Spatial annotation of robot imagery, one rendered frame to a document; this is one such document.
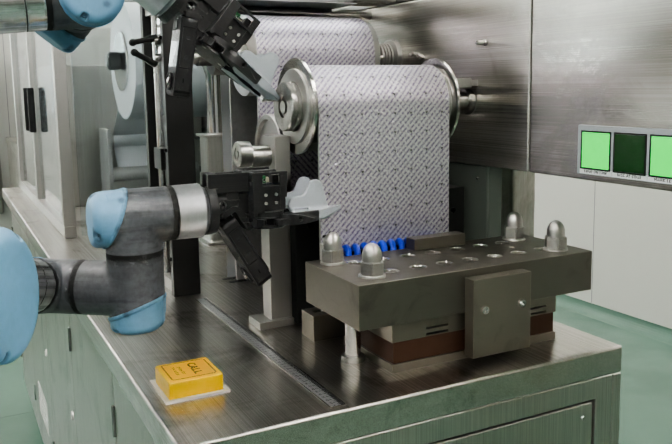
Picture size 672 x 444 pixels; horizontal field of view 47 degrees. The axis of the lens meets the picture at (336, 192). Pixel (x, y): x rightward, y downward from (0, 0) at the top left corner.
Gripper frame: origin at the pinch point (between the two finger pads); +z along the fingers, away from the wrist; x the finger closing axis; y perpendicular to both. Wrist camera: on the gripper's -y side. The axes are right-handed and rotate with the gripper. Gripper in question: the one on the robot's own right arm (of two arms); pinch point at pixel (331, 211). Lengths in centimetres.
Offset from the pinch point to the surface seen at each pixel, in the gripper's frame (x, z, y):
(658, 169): -34.7, 29.5, 7.7
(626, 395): 111, 191, -110
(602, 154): -25.3, 29.5, 8.9
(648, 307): 163, 263, -97
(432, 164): -0.2, 18.3, 6.1
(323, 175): -0.2, -1.3, 5.7
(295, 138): 5.1, -3.4, 11.0
